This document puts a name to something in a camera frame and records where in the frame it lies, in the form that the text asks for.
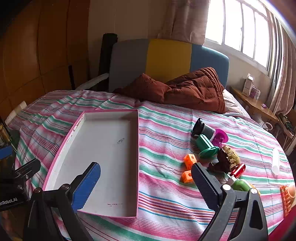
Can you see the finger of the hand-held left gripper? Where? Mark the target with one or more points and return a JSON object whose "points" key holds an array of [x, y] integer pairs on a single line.
{"points": [[29, 168]]}

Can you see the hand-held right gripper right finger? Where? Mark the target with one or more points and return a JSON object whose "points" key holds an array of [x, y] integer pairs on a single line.
{"points": [[205, 185]]}

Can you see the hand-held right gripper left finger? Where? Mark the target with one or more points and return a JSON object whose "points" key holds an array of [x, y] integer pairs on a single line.
{"points": [[87, 183]]}

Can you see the orange cube block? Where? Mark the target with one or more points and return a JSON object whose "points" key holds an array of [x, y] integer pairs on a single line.
{"points": [[186, 176], [189, 160]]}

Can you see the brown plastic toy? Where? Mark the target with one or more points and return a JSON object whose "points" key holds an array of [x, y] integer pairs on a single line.
{"points": [[223, 160]]}

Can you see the pink shallow tray box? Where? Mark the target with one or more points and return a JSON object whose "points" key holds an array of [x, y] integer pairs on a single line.
{"points": [[104, 150]]}

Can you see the red metallic cylinder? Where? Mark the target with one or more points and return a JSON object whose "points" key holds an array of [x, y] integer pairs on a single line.
{"points": [[239, 169]]}

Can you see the yellow engraved oval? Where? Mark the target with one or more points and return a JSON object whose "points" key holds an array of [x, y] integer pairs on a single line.
{"points": [[232, 155]]}

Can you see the green plastic stamp toy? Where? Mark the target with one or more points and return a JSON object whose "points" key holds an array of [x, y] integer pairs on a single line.
{"points": [[204, 144]]}

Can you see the purple plastic toy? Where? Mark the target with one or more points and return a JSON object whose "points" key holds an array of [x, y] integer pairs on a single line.
{"points": [[220, 138]]}

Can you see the black cylinder filter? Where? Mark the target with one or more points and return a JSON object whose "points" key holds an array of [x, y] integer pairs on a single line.
{"points": [[203, 129]]}

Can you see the green and white plastic toy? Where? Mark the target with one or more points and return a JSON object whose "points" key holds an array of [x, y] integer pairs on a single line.
{"points": [[240, 185]]}

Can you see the striped bedsheet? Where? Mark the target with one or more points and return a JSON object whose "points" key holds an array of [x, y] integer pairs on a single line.
{"points": [[161, 129]]}

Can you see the clear plastic tube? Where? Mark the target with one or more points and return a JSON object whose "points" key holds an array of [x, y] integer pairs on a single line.
{"points": [[276, 162]]}

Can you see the orange lattice toy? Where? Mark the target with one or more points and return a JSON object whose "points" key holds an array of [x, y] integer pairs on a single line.
{"points": [[285, 199]]}

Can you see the white pillow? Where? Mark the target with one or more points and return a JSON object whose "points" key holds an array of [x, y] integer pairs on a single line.
{"points": [[231, 103]]}

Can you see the wooden bedside table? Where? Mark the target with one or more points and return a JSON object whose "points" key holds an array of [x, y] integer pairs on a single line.
{"points": [[256, 105]]}

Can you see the brown quilt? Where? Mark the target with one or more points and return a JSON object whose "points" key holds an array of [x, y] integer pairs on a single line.
{"points": [[196, 90]]}

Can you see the small purple trinket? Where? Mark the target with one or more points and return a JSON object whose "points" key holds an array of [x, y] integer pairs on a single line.
{"points": [[264, 106]]}

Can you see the small purple box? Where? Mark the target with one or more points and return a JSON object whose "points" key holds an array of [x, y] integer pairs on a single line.
{"points": [[255, 92]]}

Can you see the white carton box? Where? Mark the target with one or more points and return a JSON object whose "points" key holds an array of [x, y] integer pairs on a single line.
{"points": [[247, 85]]}

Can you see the wooden wardrobe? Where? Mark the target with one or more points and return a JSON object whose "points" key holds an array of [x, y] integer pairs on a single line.
{"points": [[34, 58]]}

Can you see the beige patterned curtain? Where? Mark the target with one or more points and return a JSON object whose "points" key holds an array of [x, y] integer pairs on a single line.
{"points": [[185, 18], [284, 81]]}

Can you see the grey yellow blue headboard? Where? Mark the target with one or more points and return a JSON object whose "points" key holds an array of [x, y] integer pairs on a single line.
{"points": [[168, 58]]}

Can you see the white bed side rail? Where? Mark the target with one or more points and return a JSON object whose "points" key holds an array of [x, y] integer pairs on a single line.
{"points": [[15, 113]]}

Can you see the window with white frame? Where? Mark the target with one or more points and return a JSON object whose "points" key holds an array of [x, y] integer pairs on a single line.
{"points": [[231, 23]]}

